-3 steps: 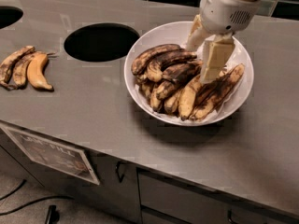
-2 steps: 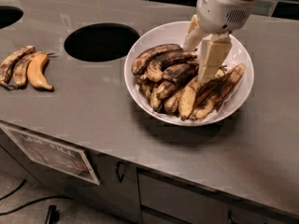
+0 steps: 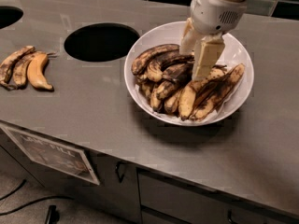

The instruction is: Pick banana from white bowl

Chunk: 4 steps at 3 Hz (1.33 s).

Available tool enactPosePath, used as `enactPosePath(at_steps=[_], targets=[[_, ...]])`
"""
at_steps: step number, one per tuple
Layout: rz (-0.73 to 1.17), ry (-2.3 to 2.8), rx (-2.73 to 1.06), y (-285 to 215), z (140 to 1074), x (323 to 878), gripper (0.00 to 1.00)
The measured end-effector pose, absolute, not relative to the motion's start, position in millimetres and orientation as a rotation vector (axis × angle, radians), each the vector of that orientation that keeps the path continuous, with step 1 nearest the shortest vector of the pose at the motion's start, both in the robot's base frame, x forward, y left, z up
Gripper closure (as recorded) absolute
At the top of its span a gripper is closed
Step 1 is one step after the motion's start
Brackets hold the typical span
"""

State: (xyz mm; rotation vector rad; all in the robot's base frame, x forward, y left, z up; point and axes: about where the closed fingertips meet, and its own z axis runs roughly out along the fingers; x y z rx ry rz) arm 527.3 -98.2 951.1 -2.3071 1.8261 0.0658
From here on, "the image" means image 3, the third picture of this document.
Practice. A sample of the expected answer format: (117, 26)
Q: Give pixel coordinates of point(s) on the black drawer handle right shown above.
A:
(230, 217)

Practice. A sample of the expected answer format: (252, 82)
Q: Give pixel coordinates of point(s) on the small banana lower left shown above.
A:
(154, 102)

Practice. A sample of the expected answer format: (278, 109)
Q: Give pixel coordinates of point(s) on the white bowl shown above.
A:
(171, 33)

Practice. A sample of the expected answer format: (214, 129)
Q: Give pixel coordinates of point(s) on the yellow banana bowl bottom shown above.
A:
(171, 103)

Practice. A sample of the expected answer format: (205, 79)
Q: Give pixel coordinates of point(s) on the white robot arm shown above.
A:
(203, 33)

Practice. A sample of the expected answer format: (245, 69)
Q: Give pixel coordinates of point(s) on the yellow spotted banana long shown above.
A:
(195, 92)

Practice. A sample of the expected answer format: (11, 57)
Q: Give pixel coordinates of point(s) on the dark banana on counter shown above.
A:
(6, 66)

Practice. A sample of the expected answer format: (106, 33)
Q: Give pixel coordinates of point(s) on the black cabinet handle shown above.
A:
(120, 169)

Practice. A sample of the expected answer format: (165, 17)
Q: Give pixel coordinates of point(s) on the blackened banana second row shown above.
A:
(159, 63)

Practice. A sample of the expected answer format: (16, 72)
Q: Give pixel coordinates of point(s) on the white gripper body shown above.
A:
(215, 13)

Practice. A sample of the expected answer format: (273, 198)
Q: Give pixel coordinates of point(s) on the landfill sign on cabinet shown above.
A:
(60, 157)

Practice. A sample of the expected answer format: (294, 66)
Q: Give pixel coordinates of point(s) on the yellow banana on counter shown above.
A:
(35, 72)

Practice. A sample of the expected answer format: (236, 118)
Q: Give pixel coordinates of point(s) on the spotted middle banana on counter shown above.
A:
(26, 65)

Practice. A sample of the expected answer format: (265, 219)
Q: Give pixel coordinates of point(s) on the brown banana right edge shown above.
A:
(217, 96)

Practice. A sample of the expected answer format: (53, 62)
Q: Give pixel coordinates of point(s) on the dark spotted banana top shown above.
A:
(141, 61)

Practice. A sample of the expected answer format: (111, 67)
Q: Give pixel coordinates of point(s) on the black object on floor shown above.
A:
(52, 216)

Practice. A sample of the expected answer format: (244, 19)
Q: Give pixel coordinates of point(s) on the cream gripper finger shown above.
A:
(207, 51)
(191, 39)

